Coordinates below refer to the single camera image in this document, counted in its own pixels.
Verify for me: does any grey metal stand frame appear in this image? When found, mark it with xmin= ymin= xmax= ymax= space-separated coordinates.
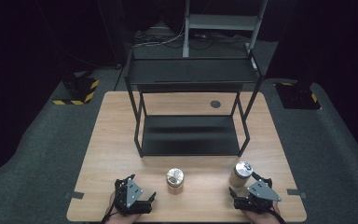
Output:
xmin=182 ymin=0 xmax=269 ymax=59

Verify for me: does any hand-held gripper black cable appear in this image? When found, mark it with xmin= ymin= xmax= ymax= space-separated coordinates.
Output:
xmin=101 ymin=191 xmax=119 ymax=224
xmin=268 ymin=206 xmax=288 ymax=224

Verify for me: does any grey tape strip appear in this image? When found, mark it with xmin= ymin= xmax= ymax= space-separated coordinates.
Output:
xmin=64 ymin=190 xmax=85 ymax=201
xmin=286 ymin=188 xmax=308 ymax=200

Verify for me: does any bundle of floor cables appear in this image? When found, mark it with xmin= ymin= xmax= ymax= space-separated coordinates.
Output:
xmin=131 ymin=29 xmax=250 ymax=51

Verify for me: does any yellow black striped stand base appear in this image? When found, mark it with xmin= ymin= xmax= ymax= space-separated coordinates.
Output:
xmin=274 ymin=81 xmax=322 ymax=111
xmin=52 ymin=73 xmax=101 ymax=106

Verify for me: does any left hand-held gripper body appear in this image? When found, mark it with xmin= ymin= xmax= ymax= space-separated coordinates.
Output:
xmin=114 ymin=175 xmax=153 ymax=217

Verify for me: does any glass jar with beige contents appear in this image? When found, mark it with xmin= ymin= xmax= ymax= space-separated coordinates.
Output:
xmin=228 ymin=161 xmax=254 ymax=189

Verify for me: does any right hand-held gripper black cable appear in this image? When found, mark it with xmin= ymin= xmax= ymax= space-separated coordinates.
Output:
xmin=268 ymin=206 xmax=288 ymax=224

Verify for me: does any person's right hand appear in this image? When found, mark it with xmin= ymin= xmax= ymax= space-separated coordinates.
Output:
xmin=241 ymin=200 xmax=282 ymax=224

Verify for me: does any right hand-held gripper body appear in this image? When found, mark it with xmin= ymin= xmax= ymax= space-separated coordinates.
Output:
xmin=233 ymin=180 xmax=282 ymax=215

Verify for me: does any person's left hand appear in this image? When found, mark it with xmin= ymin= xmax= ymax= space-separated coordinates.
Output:
xmin=104 ymin=191 xmax=142 ymax=224

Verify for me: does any left hand-held gripper black cable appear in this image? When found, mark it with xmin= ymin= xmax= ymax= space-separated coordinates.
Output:
xmin=101 ymin=191 xmax=119 ymax=224

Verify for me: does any glass jar with orange contents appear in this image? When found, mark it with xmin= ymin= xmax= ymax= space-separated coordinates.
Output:
xmin=166 ymin=167 xmax=186 ymax=189

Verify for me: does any black metal two-tier shelf rack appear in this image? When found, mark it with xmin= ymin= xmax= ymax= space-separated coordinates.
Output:
xmin=123 ymin=48 xmax=266 ymax=159

